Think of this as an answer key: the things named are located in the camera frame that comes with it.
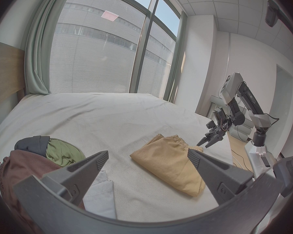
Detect grey-green curtain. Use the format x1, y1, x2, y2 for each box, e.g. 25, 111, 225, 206
24, 0, 77, 94

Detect black garment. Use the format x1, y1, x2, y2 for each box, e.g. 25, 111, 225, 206
15, 136, 50, 154

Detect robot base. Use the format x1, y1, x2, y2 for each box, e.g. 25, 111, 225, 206
244, 140, 281, 181

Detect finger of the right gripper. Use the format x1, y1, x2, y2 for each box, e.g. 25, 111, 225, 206
206, 138, 220, 148
196, 135, 212, 146

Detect pale blue garment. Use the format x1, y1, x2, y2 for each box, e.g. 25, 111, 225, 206
83, 170, 117, 220

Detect tan shorts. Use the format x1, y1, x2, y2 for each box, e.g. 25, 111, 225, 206
130, 134, 206, 197

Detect green garment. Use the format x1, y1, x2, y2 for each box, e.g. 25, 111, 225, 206
46, 138, 86, 168

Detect window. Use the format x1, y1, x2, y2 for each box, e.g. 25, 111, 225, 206
49, 0, 183, 99

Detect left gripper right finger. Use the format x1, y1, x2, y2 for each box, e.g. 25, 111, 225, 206
187, 149, 253, 207

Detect bed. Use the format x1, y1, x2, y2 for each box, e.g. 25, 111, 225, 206
0, 40, 235, 225

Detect brown shorts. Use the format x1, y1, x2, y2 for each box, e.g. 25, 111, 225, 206
0, 149, 86, 219

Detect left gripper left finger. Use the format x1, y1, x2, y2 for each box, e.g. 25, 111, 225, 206
41, 151, 110, 208

